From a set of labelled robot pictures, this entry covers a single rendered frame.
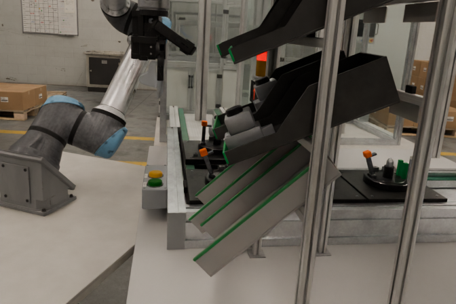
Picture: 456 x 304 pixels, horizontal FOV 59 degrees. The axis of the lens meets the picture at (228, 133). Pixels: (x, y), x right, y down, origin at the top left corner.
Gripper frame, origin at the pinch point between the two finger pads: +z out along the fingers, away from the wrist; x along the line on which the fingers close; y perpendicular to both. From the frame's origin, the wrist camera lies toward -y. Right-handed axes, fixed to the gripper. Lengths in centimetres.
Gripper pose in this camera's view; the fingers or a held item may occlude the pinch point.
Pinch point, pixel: (161, 93)
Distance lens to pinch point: 104.4
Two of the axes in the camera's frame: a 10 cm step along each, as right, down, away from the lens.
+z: -0.6, 9.7, 2.5
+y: -9.9, -0.2, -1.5
